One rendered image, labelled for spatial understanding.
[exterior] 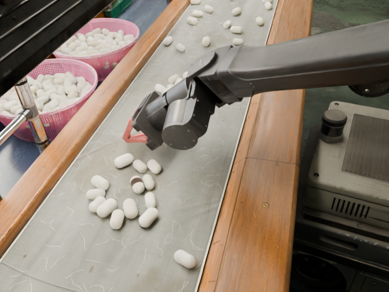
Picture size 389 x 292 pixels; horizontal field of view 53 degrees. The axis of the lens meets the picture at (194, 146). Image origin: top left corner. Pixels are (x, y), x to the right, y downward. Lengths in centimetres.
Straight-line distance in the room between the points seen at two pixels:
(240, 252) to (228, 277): 4
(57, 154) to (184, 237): 30
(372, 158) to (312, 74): 76
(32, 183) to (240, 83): 40
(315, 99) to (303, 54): 184
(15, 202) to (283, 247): 43
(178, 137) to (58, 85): 53
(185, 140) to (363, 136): 79
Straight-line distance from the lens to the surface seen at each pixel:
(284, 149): 73
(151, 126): 69
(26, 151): 96
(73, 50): 124
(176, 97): 65
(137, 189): 67
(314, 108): 224
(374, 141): 128
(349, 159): 119
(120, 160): 73
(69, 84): 103
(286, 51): 51
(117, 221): 63
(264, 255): 57
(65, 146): 79
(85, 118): 85
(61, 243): 65
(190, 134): 59
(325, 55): 46
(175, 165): 73
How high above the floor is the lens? 123
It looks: 40 degrees down
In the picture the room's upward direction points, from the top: 3 degrees counter-clockwise
